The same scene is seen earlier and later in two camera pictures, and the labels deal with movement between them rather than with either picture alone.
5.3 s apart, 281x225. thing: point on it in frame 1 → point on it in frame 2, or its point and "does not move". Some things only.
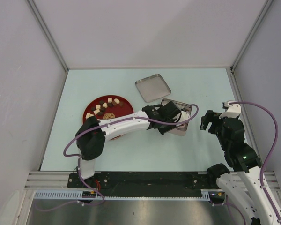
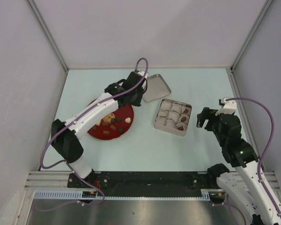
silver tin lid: x=152 y=88 does not move
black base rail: x=143 y=184 does not move
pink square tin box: x=186 y=109 does not move
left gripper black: x=162 y=131 → x=137 y=103
